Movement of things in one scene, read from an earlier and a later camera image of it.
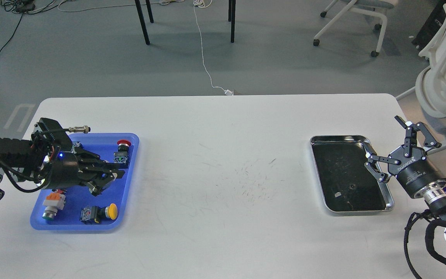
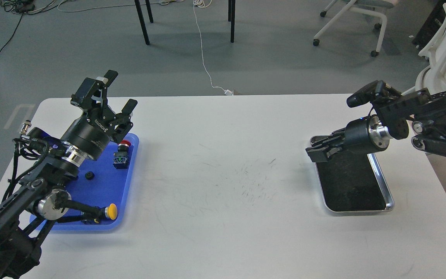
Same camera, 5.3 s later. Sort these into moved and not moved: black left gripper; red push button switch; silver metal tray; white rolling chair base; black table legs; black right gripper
Moved: black right gripper; black left gripper
Not moved: white rolling chair base; red push button switch; silver metal tray; black table legs
